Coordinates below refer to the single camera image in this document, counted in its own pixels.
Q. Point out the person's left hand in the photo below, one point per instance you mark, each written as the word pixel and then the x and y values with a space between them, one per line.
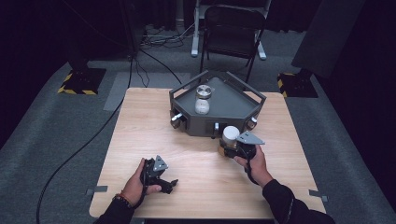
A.
pixel 134 188

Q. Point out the grey tape strip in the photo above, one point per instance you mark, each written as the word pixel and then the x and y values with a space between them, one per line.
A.
pixel 318 195
pixel 98 189

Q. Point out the striped-edge black stand base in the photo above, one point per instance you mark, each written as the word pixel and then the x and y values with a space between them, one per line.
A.
pixel 297 85
pixel 82 81

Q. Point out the amber jar with white lid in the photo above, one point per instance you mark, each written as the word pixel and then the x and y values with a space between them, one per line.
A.
pixel 230 133

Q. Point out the dark tilted panel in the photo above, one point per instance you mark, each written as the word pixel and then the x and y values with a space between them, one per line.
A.
pixel 327 34

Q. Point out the dark grey corner shelf rack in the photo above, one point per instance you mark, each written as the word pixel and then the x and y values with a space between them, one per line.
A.
pixel 227 102

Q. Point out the black folding chair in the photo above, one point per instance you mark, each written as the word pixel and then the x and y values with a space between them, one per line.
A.
pixel 232 34

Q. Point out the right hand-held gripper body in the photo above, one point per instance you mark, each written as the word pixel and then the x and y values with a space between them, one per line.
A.
pixel 246 151

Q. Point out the person's right hand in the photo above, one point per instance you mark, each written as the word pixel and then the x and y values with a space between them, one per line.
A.
pixel 257 168

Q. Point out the glass jar with silver lid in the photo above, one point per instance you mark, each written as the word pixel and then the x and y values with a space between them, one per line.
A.
pixel 202 104

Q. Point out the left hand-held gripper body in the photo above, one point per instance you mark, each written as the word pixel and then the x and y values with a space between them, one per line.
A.
pixel 152 177

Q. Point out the dark stand post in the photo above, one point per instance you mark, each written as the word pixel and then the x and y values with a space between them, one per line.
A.
pixel 132 28

